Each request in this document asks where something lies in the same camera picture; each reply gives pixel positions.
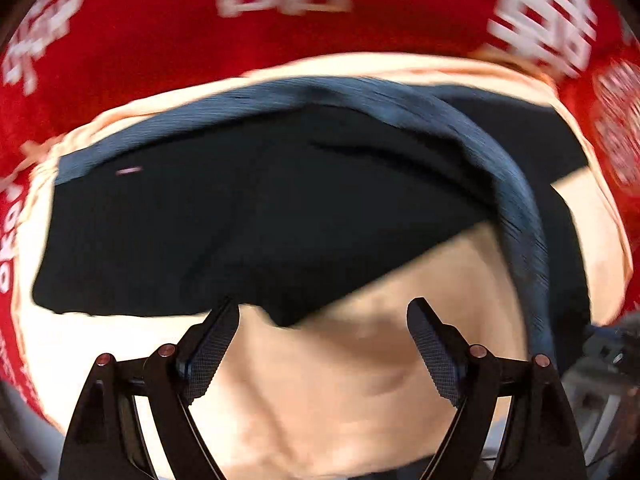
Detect black pants with grey trim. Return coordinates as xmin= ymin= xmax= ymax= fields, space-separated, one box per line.
xmin=34 ymin=78 xmax=590 ymax=370

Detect peach cushion cover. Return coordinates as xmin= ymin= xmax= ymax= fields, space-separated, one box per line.
xmin=8 ymin=51 xmax=634 ymax=480

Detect red blanket with white lettering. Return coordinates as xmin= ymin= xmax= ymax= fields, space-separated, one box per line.
xmin=1 ymin=0 xmax=639 ymax=410

